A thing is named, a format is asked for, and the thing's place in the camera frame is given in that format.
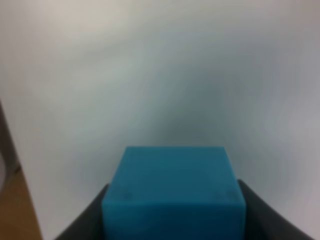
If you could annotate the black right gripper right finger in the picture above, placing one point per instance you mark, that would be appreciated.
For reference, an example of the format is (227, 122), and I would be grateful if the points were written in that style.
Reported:
(263, 222)

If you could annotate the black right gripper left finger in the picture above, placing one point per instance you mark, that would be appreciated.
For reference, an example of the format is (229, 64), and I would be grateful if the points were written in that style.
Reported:
(89, 224)

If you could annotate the blue cube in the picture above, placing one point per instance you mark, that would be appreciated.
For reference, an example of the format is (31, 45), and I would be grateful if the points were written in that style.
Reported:
(174, 193)

